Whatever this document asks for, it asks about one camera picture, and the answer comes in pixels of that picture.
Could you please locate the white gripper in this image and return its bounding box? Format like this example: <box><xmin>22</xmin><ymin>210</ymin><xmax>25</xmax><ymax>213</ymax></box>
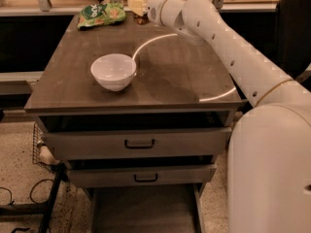
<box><xmin>127</xmin><ymin>0</ymin><xmax>172</xmax><ymax>26</ymax></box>

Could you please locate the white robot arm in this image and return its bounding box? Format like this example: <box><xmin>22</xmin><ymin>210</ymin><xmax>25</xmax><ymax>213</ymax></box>
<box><xmin>127</xmin><ymin>0</ymin><xmax>311</xmax><ymax>233</ymax></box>

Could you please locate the green rice chip bag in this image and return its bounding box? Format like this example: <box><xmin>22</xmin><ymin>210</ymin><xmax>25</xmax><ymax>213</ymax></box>
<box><xmin>77</xmin><ymin>2</ymin><xmax>126</xmax><ymax>30</ymax></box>

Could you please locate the white ceramic bowl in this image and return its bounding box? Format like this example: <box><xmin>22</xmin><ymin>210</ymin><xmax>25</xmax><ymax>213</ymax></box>
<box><xmin>90</xmin><ymin>53</ymin><xmax>136</xmax><ymax>91</ymax></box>

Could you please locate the black office chair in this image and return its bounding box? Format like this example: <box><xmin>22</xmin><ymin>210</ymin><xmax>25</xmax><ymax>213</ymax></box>
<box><xmin>276</xmin><ymin>0</ymin><xmax>311</xmax><ymax>79</ymax></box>

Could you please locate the grey top drawer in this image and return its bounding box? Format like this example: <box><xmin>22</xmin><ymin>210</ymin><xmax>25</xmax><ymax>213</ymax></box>
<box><xmin>43</xmin><ymin>127</ymin><xmax>231</xmax><ymax>160</ymax></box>

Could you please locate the grey drawer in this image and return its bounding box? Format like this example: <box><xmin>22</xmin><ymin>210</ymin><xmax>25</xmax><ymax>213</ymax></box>
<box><xmin>43</xmin><ymin>127</ymin><xmax>231</xmax><ymax>160</ymax></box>
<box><xmin>68</xmin><ymin>164</ymin><xmax>217</xmax><ymax>188</ymax></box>
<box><xmin>87</xmin><ymin>184</ymin><xmax>205</xmax><ymax>233</ymax></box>

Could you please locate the grey middle drawer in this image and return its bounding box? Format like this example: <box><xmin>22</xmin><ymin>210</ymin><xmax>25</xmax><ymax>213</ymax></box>
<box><xmin>68</xmin><ymin>164</ymin><xmax>217</xmax><ymax>188</ymax></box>

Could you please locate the black stand leg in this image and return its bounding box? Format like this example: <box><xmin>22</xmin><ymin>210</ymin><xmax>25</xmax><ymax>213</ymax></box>
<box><xmin>38</xmin><ymin>163</ymin><xmax>66</xmax><ymax>233</ymax></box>

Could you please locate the grey bottom drawer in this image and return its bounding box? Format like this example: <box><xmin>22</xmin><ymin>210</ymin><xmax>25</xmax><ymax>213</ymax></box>
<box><xmin>87</xmin><ymin>184</ymin><xmax>205</xmax><ymax>233</ymax></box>

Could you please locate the black top drawer handle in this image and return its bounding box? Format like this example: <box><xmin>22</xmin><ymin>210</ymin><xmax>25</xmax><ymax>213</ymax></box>
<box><xmin>124</xmin><ymin>139</ymin><xmax>155</xmax><ymax>150</ymax></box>

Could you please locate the black drawer handle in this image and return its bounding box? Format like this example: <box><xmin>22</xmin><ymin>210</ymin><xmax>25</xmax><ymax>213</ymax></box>
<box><xmin>134</xmin><ymin>174</ymin><xmax>158</xmax><ymax>183</ymax></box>
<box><xmin>124</xmin><ymin>139</ymin><xmax>155</xmax><ymax>150</ymax></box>

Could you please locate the wire mesh basket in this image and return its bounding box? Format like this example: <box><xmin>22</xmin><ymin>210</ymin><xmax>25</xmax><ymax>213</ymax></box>
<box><xmin>32</xmin><ymin>124</ymin><xmax>59</xmax><ymax>173</ymax></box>

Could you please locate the black middle drawer handle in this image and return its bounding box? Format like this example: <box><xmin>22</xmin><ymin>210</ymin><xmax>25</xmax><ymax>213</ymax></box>
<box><xmin>134</xmin><ymin>174</ymin><xmax>158</xmax><ymax>183</ymax></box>

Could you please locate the black floor cable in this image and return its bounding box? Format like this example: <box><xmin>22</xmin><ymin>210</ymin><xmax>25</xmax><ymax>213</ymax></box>
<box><xmin>0</xmin><ymin>178</ymin><xmax>55</xmax><ymax>206</ymax></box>

